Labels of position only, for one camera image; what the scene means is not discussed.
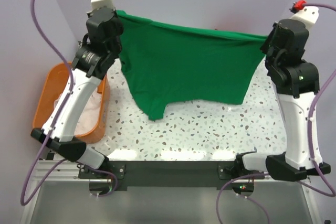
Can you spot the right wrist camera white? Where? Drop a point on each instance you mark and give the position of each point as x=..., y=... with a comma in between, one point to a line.
x=308, y=15

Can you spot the green t shirt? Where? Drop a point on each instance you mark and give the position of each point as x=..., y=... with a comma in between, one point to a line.
x=165, y=64

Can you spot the aluminium rail frame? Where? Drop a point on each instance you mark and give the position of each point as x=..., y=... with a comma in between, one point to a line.
x=72, y=193

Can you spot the white t shirt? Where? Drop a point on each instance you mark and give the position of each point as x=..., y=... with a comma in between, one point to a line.
x=89, y=117

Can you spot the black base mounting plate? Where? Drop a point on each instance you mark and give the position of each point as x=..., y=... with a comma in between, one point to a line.
x=174, y=173

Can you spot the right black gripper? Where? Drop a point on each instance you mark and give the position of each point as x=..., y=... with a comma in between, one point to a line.
x=265, y=45

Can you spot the orange plastic basket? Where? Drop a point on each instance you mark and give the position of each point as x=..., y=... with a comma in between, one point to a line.
x=53, y=87

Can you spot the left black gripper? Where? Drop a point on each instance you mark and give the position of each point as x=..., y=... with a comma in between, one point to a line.
x=119, y=28

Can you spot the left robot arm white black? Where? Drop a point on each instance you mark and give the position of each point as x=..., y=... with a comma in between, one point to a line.
x=58, y=132

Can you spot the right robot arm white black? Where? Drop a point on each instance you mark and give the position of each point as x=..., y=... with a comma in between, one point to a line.
x=296, y=82

